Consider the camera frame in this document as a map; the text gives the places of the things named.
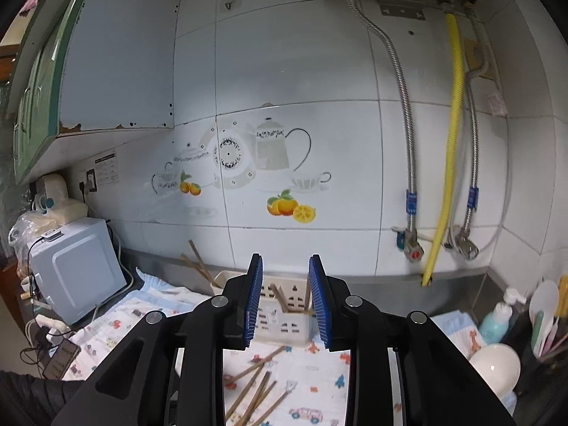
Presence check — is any clear plastic bag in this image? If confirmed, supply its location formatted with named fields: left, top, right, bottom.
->
left=9, top=212, right=45, bottom=260

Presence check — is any person's left forearm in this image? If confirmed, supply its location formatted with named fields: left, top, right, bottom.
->
left=0, top=369, right=92, bottom=426

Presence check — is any white power strip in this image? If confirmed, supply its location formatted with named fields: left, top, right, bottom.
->
left=27, top=314, right=72, bottom=342

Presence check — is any green wall cabinet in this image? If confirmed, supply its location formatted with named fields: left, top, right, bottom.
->
left=0, top=0, right=180, bottom=182

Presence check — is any black utensil container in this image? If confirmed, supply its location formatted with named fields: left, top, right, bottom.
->
left=515, top=311, right=568, bottom=395

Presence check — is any pile of wooden chopsticks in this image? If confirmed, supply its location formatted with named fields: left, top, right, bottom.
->
left=224, top=345, right=296, bottom=426

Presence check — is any yellow gas hose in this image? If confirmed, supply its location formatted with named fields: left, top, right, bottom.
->
left=421, top=13, right=464, bottom=287

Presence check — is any metal valve with red handle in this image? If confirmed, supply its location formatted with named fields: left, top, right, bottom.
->
left=393, top=226, right=424, bottom=262

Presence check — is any teal pump soap bottle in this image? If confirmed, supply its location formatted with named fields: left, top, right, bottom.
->
left=479, top=288, right=524, bottom=344

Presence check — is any black smartphone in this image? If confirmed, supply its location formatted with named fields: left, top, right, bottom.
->
left=44, top=337, right=81, bottom=380

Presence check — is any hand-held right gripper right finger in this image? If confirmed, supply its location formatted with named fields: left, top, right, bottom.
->
left=308, top=254, right=518, bottom=426

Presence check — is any metal mounting bracket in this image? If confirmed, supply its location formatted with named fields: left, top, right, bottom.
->
left=379, top=4, right=427, bottom=21

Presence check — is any long brown chopstick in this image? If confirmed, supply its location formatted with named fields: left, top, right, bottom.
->
left=189, top=240, right=219, bottom=288
left=180, top=255, right=214, bottom=285

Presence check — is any white printed cloth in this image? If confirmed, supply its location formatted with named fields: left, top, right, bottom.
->
left=75, top=268, right=515, bottom=426

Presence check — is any white printed wall label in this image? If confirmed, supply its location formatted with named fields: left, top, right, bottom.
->
left=93, top=151, right=120, bottom=187

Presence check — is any beige plastic chopstick holder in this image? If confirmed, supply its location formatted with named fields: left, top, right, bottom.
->
left=212, top=270, right=327, bottom=348

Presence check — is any flexible metal hose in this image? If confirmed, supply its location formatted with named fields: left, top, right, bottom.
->
left=450, top=0, right=490, bottom=240
left=342, top=0, right=420, bottom=231

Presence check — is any white microwave oven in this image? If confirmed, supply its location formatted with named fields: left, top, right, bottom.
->
left=29, top=217, right=127, bottom=327

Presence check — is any white rice paddle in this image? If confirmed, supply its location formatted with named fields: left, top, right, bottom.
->
left=530, top=280, right=560, bottom=356

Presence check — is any plain metal valve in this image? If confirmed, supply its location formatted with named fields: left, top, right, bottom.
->
left=446, top=226, right=480, bottom=260

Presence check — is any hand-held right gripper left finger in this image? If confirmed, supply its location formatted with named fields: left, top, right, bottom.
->
left=51, top=253, right=264, bottom=426

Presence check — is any white kitchen appliance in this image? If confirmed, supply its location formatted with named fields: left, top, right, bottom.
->
left=35, top=173, right=89, bottom=227

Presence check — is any white ceramic bowl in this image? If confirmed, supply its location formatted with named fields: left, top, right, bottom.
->
left=468, top=344, right=521, bottom=402

